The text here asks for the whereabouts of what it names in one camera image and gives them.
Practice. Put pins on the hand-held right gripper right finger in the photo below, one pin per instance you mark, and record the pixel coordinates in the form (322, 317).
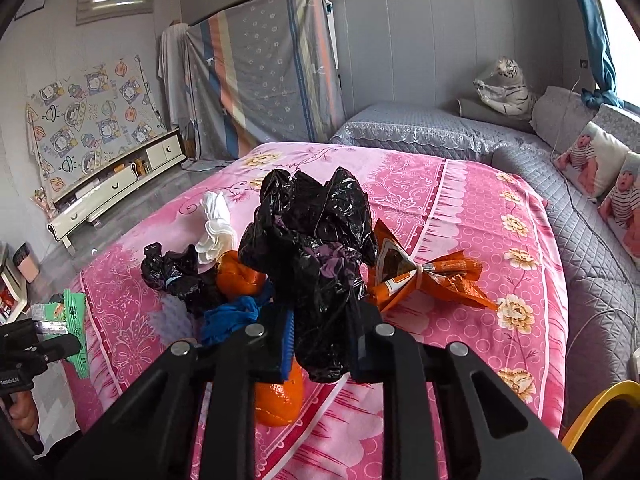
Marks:
(356, 355)

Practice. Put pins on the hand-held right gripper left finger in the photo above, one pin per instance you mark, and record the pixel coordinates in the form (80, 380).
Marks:
(288, 340)

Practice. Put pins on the large black plastic bag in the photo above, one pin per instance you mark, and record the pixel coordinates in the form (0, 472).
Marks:
(310, 220)

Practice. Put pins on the white tissue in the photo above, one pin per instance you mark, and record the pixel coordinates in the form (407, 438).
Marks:
(216, 230)

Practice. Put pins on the person's left hand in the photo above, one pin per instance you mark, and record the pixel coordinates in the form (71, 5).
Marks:
(25, 412)

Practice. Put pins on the green packet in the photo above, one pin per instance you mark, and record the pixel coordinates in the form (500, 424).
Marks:
(76, 330)

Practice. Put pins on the blue crumpled cloth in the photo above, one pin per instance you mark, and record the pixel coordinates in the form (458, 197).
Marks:
(230, 317)

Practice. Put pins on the orange peel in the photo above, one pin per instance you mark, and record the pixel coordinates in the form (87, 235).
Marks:
(237, 275)
(280, 402)

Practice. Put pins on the white low shelf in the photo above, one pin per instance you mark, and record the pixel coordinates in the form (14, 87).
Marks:
(12, 290)

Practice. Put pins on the pink waste bin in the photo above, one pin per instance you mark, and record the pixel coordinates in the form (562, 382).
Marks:
(26, 262)

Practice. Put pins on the orange snack wrapper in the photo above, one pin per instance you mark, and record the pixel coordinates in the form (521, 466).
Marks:
(400, 270)

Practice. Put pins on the small black plastic bag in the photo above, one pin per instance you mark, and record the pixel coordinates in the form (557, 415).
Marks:
(172, 267)

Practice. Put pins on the pink floral bedsheet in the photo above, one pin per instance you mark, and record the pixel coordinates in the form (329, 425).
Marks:
(450, 220)

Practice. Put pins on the cream TV cabinet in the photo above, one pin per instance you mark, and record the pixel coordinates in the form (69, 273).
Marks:
(120, 180)

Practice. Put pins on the cartoon print cloth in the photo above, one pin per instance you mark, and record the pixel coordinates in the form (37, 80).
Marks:
(85, 125)

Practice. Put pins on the yellow chair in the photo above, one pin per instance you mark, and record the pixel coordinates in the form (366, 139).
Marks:
(595, 402)

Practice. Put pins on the grey quilted sofa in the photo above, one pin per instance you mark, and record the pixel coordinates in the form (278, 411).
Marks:
(590, 260)

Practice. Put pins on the grey bolster pillow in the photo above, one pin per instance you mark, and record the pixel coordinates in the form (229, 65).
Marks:
(480, 112)

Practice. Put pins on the striped sheet over wardrobe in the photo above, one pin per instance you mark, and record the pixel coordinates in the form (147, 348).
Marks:
(270, 65)

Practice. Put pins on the white hanging cloth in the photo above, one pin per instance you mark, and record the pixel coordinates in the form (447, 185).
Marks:
(172, 75)

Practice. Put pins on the baby print pillow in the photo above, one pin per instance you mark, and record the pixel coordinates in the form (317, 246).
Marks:
(625, 200)
(590, 157)

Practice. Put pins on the white tiger plush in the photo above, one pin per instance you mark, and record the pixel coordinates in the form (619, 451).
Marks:
(510, 87)

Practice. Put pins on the grey cushion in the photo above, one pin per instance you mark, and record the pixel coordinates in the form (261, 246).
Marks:
(557, 115)

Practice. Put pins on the blue curtain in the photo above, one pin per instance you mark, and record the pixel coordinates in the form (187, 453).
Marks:
(597, 40)

